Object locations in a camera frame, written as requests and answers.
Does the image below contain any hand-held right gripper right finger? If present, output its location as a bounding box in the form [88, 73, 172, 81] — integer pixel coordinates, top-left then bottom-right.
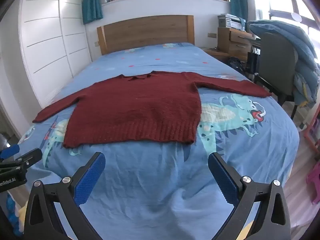
[208, 152, 292, 240]

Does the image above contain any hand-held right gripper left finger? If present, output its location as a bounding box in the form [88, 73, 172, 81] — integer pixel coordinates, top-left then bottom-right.
[23, 151, 106, 240]

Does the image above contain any blue quilt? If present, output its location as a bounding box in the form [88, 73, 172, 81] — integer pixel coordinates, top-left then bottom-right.
[249, 20, 320, 108]

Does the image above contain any white wardrobe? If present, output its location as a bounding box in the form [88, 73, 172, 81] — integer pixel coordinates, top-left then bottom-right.
[19, 0, 92, 108]

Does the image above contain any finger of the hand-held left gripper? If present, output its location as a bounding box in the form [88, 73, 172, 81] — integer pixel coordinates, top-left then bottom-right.
[0, 148, 43, 172]
[0, 144, 20, 163]

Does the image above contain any stack of boxes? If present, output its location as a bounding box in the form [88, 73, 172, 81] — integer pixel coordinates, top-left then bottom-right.
[217, 14, 247, 30]

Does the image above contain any teal curtain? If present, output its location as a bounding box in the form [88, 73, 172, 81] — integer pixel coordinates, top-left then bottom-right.
[82, 0, 103, 25]
[226, 0, 248, 22]

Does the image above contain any pink stool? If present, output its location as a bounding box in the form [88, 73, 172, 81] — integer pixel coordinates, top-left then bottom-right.
[305, 167, 320, 204]

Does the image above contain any dark red knit sweater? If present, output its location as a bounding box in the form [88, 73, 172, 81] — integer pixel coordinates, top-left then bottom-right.
[32, 70, 272, 148]

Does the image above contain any grey chair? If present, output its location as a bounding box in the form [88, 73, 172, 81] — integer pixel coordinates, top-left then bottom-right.
[252, 32, 300, 120]

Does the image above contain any dark backpack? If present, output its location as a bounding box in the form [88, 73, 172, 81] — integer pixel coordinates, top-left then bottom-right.
[227, 57, 247, 72]

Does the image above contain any orange rack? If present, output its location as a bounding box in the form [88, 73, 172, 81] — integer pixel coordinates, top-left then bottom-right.
[304, 110, 320, 155]

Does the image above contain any wooden drawer cabinet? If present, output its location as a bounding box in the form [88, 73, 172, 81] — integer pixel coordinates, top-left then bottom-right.
[204, 27, 260, 62]

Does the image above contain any bed with blue sheet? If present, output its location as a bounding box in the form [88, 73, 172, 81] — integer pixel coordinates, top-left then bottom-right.
[5, 42, 300, 240]

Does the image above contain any black electronic keyboard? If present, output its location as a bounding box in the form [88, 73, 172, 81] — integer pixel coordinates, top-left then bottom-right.
[249, 38, 262, 55]

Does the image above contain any wooden headboard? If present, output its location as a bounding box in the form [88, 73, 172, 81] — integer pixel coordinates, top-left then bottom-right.
[97, 15, 195, 55]

